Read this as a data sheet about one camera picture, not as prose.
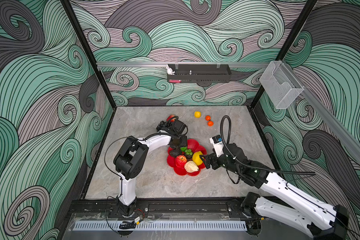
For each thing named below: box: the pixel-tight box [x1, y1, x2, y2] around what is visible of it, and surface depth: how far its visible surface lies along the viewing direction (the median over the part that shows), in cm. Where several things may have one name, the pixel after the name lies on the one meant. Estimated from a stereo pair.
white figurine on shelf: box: [166, 64, 175, 75], surface depth 87 cm
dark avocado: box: [169, 147, 182, 158], surface depth 89 cm
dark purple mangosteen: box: [184, 149, 193, 161], surface depth 89 cm
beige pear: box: [184, 160, 200, 173], surface depth 84 cm
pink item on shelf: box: [169, 79, 182, 83], surface depth 92 cm
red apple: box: [175, 155, 187, 168], surface depth 87 cm
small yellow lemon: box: [194, 111, 202, 118], surface depth 114 cm
